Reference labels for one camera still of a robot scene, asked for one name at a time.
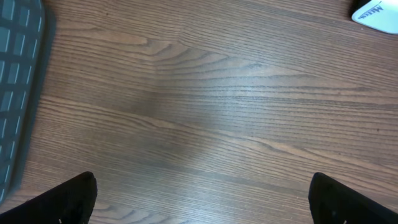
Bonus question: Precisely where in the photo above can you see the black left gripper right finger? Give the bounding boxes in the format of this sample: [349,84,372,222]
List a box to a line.
[308,172,397,224]

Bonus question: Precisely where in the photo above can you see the white barcode scanner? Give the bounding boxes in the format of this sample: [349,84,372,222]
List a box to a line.
[351,0,397,34]

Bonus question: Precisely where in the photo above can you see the grey plastic mesh basket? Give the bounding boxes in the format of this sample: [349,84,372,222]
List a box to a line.
[1,0,56,202]

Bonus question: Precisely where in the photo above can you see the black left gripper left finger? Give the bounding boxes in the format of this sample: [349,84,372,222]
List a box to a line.
[1,171,98,224]

